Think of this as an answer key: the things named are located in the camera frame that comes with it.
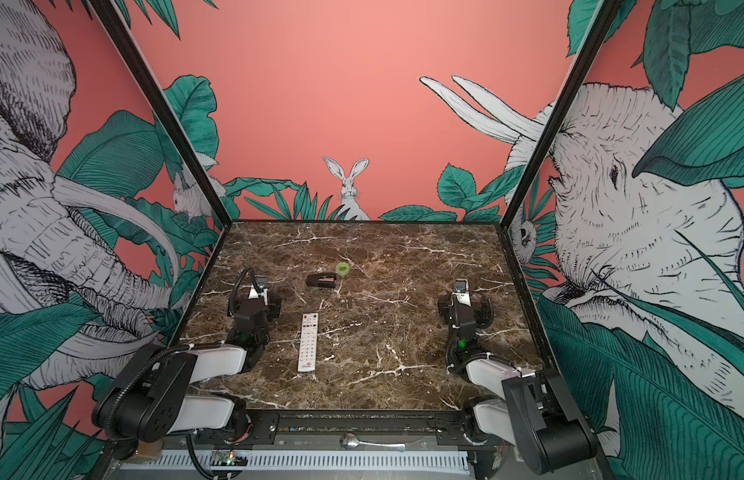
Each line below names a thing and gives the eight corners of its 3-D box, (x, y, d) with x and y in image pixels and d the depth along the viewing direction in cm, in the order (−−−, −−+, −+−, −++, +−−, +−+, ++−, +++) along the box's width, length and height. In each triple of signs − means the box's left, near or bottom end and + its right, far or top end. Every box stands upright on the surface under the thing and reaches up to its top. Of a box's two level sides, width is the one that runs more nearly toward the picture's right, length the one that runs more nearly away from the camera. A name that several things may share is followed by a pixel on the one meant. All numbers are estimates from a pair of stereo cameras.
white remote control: (298, 372, 85) (296, 369, 83) (303, 316, 96) (301, 313, 94) (315, 371, 85) (314, 368, 83) (318, 315, 97) (317, 312, 95)
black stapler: (306, 287, 104) (305, 283, 102) (308, 276, 107) (307, 272, 105) (335, 287, 104) (334, 283, 102) (336, 276, 107) (336, 272, 105)
